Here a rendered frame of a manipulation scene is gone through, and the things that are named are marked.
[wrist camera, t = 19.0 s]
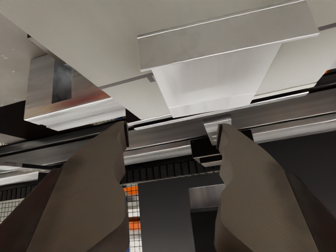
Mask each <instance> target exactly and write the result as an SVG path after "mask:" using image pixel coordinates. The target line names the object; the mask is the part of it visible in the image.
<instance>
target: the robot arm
mask: <svg viewBox="0 0 336 252"><path fill-rule="evenodd" d="M128 147H129V131H128V122H124V121H118V122H116V123H114V124H113V125H112V126H110V127H109V128H107V129H106V130H104V131H103V132H101V133H100V134H99V135H97V136H96V137H94V138H93V139H91V140H90V141H88V142H87V143H86V144H84V145H83V146H82V147H81V148H80V149H78V150H77V151H76V152H75V153H74V154H73V155H72V156H71V157H70V158H69V159H68V160H67V161H66V162H65V163H64V164H63V165H62V167H61V168H53V169H52V170H51V171H50V172H49V173H48V174H47V175H46V176H45V177H44V178H43V179H42V180H41V181H40V182H39V184H38V185H37V186H36V187H35V188H34V189H33V190H32V191H31V192H30V193H29V194H28V195H27V196H26V197H25V198H24V199H23V200H22V202H21V203H20V204H19V205H18V206H17V207H16V208H15V209H14V210H13V211H12V212H11V213H10V214H9V215H8V216H7V217H6V218H5V220H4V221H3V222H2V223H1V224H0V252H126V250H127V249H128V247H129V244H130V229H129V215H128V208H127V202H126V195H125V190H124V189H123V188H122V187H121V186H120V182H121V180H122V178H123V176H124V175H125V173H126V169H125V162H124V155H123V153H124V151H125V150H126V149H127V148H128ZM216 149H218V150H219V152H220V153H221V155H222V161H221V166H220V172H219V175H220V177H221V179H222V180H223V182H224V184H225V187H226V188H225V189H224V190H223V191H222V193H221V196H220V201H219V206H218V210H217V215H216V220H215V235H214V247H215V250H216V252H336V218H335V217H334V216H333V214H332V213H331V212H330V211H329V210H328V209H327V208H326V207H325V206H324V205H323V204H322V202H321V201H320V200H319V199H318V198H317V197H316V196H315V195H314V194H313V193H312V192H311V190H310V189H309V188H308V187H307V186H306V185H305V184H304V183H303V182H302V181H301V180H300V179H299V177H298V176H297V175H296V174H294V173H287V172H286V171H285V170H284V169H283V168H282V166H281V165H280V164H279V163H278V162H277V161H276V160H275V159H274V158H273V157H272V156H271V155H270V154H269V153H268V152H267V151H265V150H264V149H263V148H262V147H261V146H259V145H258V144H257V143H255V142H254V141H252V140H251V139H250V138H248V137H247V136H246V135H244V134H243V133H241V132H240V131H239V130H237V129H236V128H235V127H233V126H232V125H230V124H228V123H219V124H218V127H217V139H216Z"/></svg>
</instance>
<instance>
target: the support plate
mask: <svg viewBox="0 0 336 252"><path fill-rule="evenodd" d="M287 1H292V0H0V13H1V14H2V15H3V16H5V17H6V18H7V19H9V20H10V21H11V22H13V23H14V24H15V25H17V26H18V27H19V28H21V29H22V30H23V31H25V32H26V33H27V34H29V35H30V36H31V37H32V38H34V39H35V40H36V41H38V42H39V43H40V44H42V45H43V46H44V47H46V48H47V49H48V50H50V51H51V52H52V53H54V54H55V55H56V56H58V57H59V58H60V59H62V60H63V61H64V62H65V63H67V64H68V65H69V66H71V67H72V68H73V69H75V70H76V71H77V72H79V73H80V74H81V75H83V76H84V77H85V78H87V79H88V80H89V81H91V82H92V83H93V84H94V85H96V86H97V87H101V86H105V85H108V84H112V83H116V82H119V81H123V80H127V79H130V78H134V77H138V76H141V75H145V74H149V73H152V70H147V71H143V72H141V71H140V61H139V50H138V38H137V36H139V35H144V34H148V33H152V32H157V31H161V30H165V29H170V28H174V27H178V26H183V25H187V24H191V23H196V22H200V21H204V20H209V19H213V18H218V17H222V16H226V15H231V14H235V13H239V12H244V11H248V10H252V9H257V8H261V7H265V6H270V5H274V4H278V3H283V2H287ZM305 1H306V3H307V5H308V7H309V10H310V12H311V14H312V16H313V19H314V21H315V23H316V25H317V27H322V26H326V25H330V24H333V23H336V0H305ZM319 32H320V33H319V35H318V36H313V37H308V38H303V39H298V40H293V41H289V42H284V43H282V44H281V46H280V48H279V50H278V52H277V54H276V56H275V58H274V59H273V61H272V63H271V65H270V67H269V69H268V71H267V73H266V74H265V76H264V78H263V80H262V82H261V84H260V86H259V88H258V89H257V91H256V93H255V95H259V94H264V93H268V92H273V91H277V90H282V89H287V88H291V87H296V86H300V85H305V84H310V83H314V82H317V81H318V80H319V79H320V78H321V77H322V76H323V74H324V73H325V72H326V71H327V70H328V69H329V67H330V66H331V65H332V64H333V63H334V62H335V60H336V27H333V28H329V29H325V30H321V31H319ZM152 77H153V78H154V80H155V81H154V82H150V81H149V80H148V78H147V77H145V78H142V79H138V80H134V81H130V82H127V83H123V84H119V85H115V86H112V87H108V88H104V89H102V91H104V92H105V93H106V94H108V95H109V96H110V97H112V98H113V99H114V100H116V101H117V102H118V103H120V104H121V105H122V106H124V107H125V108H126V109H127V110H129V111H130V112H131V113H133V114H134V115H135V116H137V117H138V118H139V119H141V120H144V119H149V118H153V117H158V116H162V115H167V114H171V112H170V110H169V108H168V105H167V103H166V101H165V99H164V97H163V94H162V92H161V90H160V88H159V85H158V83H157V81H156V79H155V76H154V75H153V76H152Z"/></svg>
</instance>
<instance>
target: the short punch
mask: <svg viewBox="0 0 336 252"><path fill-rule="evenodd" d="M225 188H226V186H225V184H216V185H208V186H201V187H193V188H188V192H189V199H190V206H191V209H190V218H191V225H192V232H193V239H194V246H195V252H217V251H216V249H215V224H216V217H217V212H218V208H219V203H220V198H221V193H222V191H223V190H224V189H225Z"/></svg>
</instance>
